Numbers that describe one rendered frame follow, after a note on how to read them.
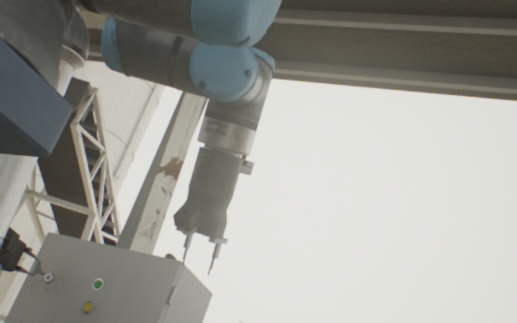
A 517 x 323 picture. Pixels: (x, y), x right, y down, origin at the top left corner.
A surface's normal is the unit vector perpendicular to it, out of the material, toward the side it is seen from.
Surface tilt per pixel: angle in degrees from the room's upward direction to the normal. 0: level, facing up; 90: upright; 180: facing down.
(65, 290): 90
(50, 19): 70
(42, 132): 90
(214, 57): 114
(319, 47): 172
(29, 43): 89
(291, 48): 172
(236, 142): 110
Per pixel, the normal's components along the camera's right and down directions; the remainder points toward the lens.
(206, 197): -0.45, 0.03
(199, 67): -0.07, -0.02
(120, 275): -0.30, -0.50
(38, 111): 0.85, 0.07
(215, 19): -0.24, 0.76
